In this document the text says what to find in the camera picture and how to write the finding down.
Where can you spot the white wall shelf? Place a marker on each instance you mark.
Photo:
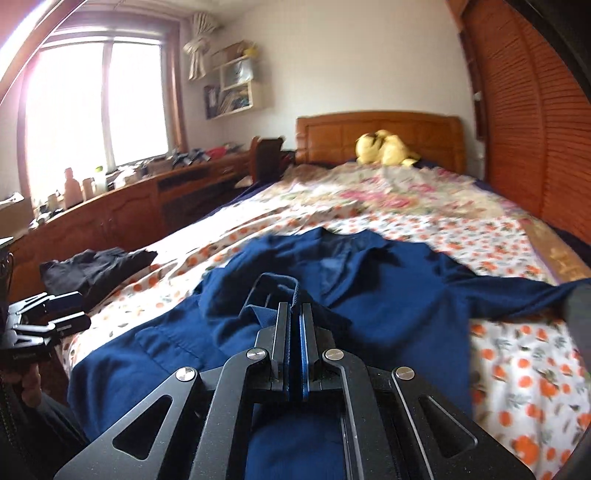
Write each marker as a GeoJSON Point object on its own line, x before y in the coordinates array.
{"type": "Point", "coordinates": [233, 85]}

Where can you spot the wooden desk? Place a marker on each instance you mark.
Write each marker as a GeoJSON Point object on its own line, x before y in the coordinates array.
{"type": "Point", "coordinates": [131, 217]}

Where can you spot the black folded garment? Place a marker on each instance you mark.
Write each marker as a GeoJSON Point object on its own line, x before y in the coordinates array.
{"type": "Point", "coordinates": [93, 274]}

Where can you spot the red bowl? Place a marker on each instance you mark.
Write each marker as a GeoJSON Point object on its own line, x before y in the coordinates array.
{"type": "Point", "coordinates": [217, 152]}

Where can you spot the pink floral quilt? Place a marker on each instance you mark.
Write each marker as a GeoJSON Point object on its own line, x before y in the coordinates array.
{"type": "Point", "coordinates": [390, 189]}

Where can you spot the orange floral bed sheet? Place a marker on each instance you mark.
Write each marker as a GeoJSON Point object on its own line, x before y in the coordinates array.
{"type": "Point", "coordinates": [529, 387]}

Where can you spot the wooden louvred wardrobe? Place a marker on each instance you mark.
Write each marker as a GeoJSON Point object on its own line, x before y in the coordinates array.
{"type": "Point", "coordinates": [538, 117]}

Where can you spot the yellow plush toy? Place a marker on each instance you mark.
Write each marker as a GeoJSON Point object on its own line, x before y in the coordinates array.
{"type": "Point", "coordinates": [384, 148]}

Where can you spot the blue blazer jacket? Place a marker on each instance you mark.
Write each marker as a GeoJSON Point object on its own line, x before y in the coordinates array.
{"type": "Point", "coordinates": [390, 303]}

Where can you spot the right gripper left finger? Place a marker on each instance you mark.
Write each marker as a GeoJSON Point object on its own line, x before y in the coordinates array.
{"type": "Point", "coordinates": [194, 425]}

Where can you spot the wooden chair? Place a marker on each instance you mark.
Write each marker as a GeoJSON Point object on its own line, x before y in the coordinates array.
{"type": "Point", "coordinates": [265, 158]}

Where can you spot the person's left hand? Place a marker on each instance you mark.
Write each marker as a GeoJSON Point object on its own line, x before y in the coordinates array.
{"type": "Point", "coordinates": [28, 383]}

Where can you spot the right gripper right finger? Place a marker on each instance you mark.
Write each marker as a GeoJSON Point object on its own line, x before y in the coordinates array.
{"type": "Point", "coordinates": [395, 425]}

